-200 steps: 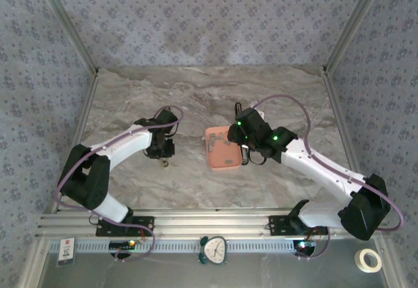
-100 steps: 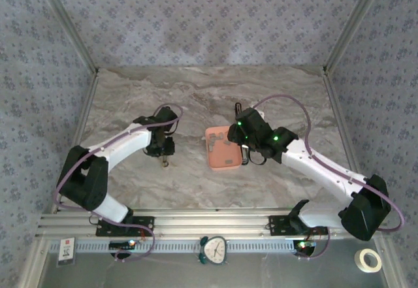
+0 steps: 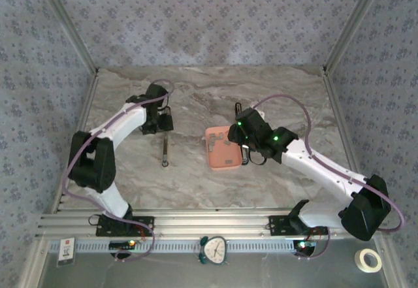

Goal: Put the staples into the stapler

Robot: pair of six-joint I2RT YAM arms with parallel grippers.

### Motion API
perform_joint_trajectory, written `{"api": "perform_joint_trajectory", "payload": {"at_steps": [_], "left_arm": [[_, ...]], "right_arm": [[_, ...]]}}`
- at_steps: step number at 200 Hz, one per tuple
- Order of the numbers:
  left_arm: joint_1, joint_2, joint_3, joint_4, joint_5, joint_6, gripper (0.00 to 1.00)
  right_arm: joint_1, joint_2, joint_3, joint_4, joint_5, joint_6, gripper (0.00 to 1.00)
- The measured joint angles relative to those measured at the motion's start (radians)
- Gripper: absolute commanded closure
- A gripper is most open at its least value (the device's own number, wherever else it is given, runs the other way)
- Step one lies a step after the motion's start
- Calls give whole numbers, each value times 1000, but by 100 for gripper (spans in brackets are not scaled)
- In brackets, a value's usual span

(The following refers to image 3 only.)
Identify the aluminium frame post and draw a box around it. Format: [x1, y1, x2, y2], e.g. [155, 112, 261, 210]
[322, 0, 390, 75]
[32, 0, 99, 75]

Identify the pink plastic tray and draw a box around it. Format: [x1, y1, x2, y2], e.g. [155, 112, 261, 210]
[204, 125, 244, 172]

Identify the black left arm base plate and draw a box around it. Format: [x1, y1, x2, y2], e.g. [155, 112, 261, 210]
[95, 215, 155, 237]

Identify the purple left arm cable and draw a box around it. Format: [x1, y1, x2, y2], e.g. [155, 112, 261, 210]
[61, 78, 176, 263]

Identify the aluminium mounting rail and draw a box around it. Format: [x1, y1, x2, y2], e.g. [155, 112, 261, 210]
[36, 206, 391, 240]

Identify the grey slotted cable duct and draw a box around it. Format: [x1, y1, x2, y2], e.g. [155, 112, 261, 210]
[74, 240, 295, 254]

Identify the green alarm clock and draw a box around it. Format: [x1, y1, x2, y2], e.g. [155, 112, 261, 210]
[197, 235, 230, 266]

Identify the aluminium table side rail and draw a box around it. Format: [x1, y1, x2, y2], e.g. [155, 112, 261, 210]
[48, 71, 101, 212]
[323, 71, 373, 212]

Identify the silver stapler with black end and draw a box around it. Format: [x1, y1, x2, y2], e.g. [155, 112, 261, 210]
[161, 106, 174, 168]

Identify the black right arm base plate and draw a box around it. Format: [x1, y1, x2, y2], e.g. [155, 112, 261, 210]
[268, 215, 329, 237]

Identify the grey metal shelf plate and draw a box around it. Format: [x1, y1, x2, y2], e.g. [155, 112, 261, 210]
[39, 238, 391, 288]

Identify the white card with red mark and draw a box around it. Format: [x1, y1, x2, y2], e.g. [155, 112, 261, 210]
[57, 236, 77, 267]

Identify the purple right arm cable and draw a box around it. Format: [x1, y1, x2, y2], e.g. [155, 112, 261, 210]
[251, 93, 406, 261]

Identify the white tape roll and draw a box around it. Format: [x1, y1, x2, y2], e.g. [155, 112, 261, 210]
[354, 248, 383, 273]

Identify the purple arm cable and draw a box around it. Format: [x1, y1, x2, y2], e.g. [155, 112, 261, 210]
[61, 78, 176, 263]
[251, 93, 406, 261]

